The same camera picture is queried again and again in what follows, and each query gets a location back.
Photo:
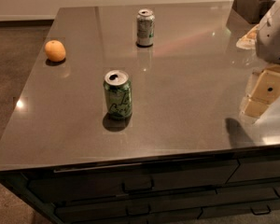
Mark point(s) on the green soda can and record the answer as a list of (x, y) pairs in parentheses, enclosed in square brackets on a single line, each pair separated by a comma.
[(118, 94)]

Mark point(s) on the right drawer handle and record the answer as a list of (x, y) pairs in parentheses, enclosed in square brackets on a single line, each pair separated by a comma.
[(260, 210)]

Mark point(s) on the lower drawer handle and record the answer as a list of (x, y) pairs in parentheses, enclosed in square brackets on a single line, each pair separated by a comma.
[(138, 210)]

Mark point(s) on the dark drawer cabinet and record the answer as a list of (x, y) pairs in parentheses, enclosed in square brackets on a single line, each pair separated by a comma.
[(154, 192)]

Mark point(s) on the orange fruit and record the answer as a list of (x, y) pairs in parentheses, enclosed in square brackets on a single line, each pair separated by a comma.
[(55, 51)]

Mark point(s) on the upper drawer handle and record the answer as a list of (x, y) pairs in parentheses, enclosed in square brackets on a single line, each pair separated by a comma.
[(137, 184)]

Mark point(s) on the drawer handle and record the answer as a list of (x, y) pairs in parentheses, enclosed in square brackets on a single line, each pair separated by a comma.
[(138, 210), (260, 210), (137, 184)]

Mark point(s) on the white soda can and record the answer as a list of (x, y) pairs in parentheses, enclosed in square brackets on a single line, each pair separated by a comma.
[(145, 27)]

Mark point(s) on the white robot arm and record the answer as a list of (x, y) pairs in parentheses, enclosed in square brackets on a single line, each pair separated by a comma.
[(268, 35)]

